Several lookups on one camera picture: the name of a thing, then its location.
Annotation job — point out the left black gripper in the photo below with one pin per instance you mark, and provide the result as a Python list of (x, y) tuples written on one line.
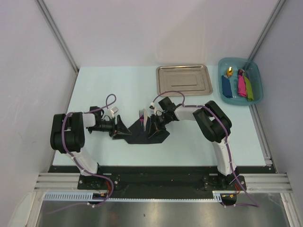
[(120, 128)]

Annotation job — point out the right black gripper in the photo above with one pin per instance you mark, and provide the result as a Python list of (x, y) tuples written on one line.
[(155, 128)]

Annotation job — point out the black paper napkin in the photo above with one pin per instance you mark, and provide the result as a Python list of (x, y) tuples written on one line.
[(139, 136)]

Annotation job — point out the silver table knife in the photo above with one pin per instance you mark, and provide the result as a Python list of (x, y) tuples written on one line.
[(145, 119)]

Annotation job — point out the iridescent rainbow fork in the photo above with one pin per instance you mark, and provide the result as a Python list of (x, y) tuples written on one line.
[(141, 118)]

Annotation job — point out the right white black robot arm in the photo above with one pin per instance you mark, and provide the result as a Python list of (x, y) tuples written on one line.
[(213, 123)]

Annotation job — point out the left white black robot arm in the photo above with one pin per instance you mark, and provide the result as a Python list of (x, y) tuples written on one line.
[(68, 135)]

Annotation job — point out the blue rolled napkin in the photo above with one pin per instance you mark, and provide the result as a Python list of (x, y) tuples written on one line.
[(226, 87)]

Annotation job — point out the pink rolled napkin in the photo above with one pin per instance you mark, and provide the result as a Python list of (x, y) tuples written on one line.
[(241, 86)]

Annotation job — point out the green rolled napkin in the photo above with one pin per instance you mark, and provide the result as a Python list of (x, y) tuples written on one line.
[(250, 96)]

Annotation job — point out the stainless steel tray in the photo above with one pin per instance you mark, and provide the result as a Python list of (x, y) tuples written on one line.
[(183, 80)]

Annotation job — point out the yellow utensil in bin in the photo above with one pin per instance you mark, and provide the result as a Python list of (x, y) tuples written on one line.
[(229, 72)]

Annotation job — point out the teal plastic bin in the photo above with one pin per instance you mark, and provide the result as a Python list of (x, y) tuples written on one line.
[(250, 70)]

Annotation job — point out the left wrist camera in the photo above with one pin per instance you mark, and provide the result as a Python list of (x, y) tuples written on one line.
[(113, 111)]

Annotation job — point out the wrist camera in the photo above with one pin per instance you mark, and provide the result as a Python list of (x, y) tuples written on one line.
[(153, 109), (113, 111)]

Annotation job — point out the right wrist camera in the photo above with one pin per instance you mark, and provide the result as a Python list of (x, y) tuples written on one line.
[(153, 109)]

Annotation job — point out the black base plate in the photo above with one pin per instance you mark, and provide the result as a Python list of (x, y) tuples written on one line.
[(160, 182)]

